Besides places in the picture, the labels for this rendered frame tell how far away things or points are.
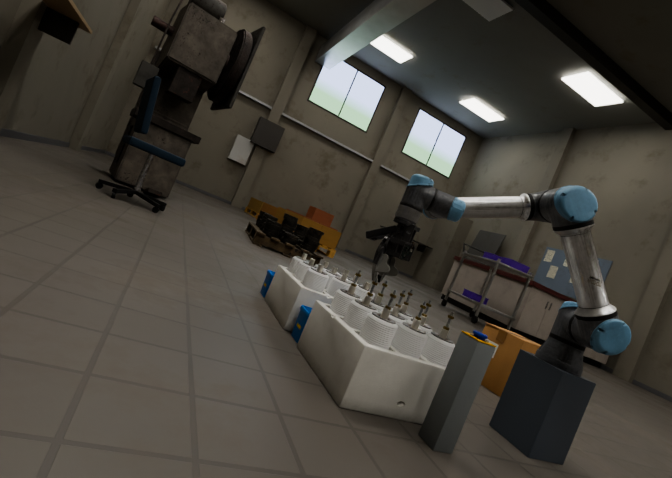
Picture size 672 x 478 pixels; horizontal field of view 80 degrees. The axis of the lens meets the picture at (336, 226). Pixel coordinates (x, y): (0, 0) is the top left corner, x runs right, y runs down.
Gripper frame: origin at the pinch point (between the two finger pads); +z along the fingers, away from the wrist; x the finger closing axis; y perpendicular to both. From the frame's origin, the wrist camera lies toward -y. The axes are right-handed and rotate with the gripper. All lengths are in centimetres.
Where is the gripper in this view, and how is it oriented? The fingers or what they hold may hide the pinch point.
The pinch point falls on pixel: (375, 276)
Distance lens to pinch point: 130.9
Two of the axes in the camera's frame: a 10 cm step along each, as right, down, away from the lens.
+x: 5.8, 2.6, 7.7
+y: 7.2, 2.9, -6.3
